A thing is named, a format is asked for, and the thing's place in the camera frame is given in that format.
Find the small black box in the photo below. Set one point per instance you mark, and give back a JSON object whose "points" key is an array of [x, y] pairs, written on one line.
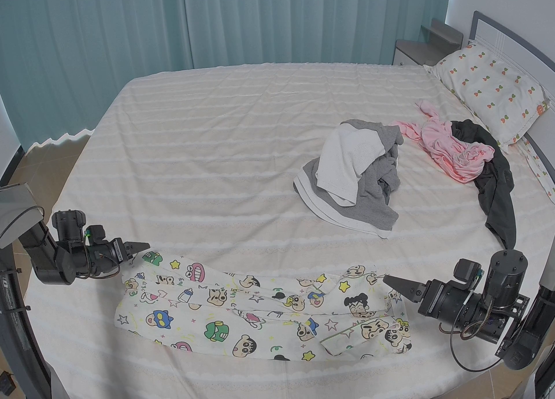
{"points": [[6, 380]]}

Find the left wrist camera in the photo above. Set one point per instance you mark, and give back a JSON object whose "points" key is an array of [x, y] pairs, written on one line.
{"points": [[95, 236]]}

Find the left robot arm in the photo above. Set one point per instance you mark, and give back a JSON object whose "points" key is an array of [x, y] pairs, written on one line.
{"points": [[52, 263]]}

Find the grey bedside table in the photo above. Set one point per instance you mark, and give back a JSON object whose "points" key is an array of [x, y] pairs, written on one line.
{"points": [[416, 48]]}

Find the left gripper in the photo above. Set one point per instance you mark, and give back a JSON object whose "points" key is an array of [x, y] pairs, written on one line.
{"points": [[115, 252]]}

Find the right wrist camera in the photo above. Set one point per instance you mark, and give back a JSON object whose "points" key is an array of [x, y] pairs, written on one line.
{"points": [[467, 273]]}

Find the black garment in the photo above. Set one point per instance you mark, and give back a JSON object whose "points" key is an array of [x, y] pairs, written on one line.
{"points": [[498, 189]]}

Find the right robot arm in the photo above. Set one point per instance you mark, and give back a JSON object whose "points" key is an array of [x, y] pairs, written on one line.
{"points": [[509, 280]]}

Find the pink garment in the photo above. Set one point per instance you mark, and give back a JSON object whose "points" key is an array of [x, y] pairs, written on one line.
{"points": [[451, 150]]}

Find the bed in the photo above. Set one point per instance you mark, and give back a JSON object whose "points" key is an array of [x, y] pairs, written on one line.
{"points": [[216, 128]]}

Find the white printed pyjama top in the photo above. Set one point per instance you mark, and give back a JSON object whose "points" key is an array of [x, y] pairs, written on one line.
{"points": [[260, 315]]}

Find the blue-green curtain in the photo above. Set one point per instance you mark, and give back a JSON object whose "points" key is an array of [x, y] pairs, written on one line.
{"points": [[216, 11]]}

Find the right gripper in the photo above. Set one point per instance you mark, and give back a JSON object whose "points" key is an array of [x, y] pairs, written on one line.
{"points": [[438, 299]]}

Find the grey and white garment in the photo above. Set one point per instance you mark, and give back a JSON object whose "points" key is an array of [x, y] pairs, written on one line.
{"points": [[347, 150]]}

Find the white printed pillow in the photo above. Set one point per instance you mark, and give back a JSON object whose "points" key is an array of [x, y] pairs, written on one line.
{"points": [[490, 85]]}

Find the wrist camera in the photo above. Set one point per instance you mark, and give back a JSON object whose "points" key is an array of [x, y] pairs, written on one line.
{"points": [[95, 236], [467, 273]]}

